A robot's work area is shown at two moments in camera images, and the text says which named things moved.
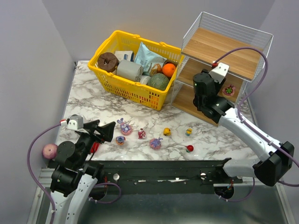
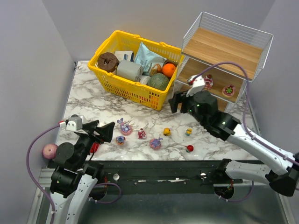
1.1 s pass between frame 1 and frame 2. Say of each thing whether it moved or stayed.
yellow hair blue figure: stayed
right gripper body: moved
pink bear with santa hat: stayed
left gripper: stayed
